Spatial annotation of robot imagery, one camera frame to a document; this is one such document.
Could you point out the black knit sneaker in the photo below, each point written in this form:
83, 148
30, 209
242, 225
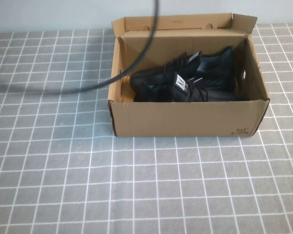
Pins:
146, 80
217, 63

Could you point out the brown cardboard shoe box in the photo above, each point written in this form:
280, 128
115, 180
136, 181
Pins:
185, 119

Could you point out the grey white-grid tablecloth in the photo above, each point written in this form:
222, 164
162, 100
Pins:
63, 170

